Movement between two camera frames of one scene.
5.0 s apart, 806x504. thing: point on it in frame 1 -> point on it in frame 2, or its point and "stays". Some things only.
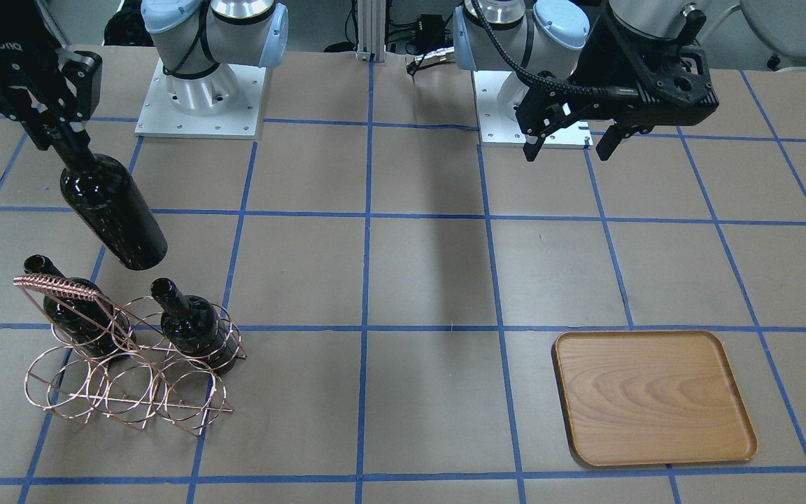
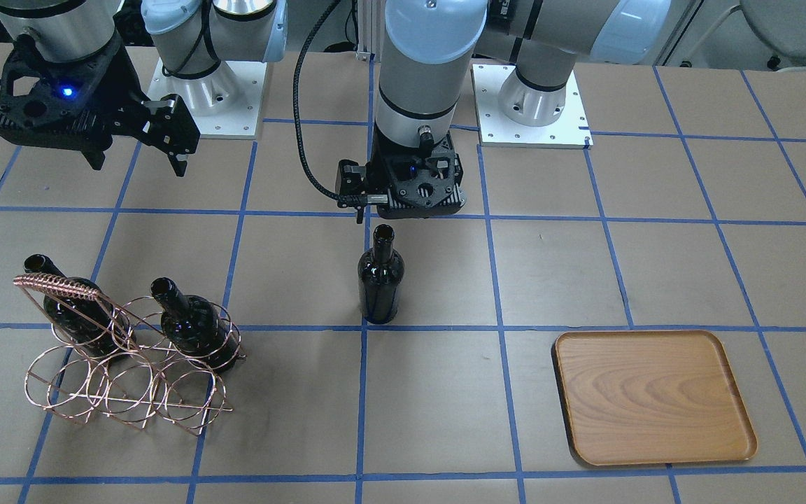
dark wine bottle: (194, 326) stays
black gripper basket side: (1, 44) -> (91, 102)
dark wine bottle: (96, 326) stays
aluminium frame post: (371, 30) stays
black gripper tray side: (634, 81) -> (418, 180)
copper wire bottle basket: (112, 360) stays
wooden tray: (642, 397) stays
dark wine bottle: (100, 190) -> (380, 271)
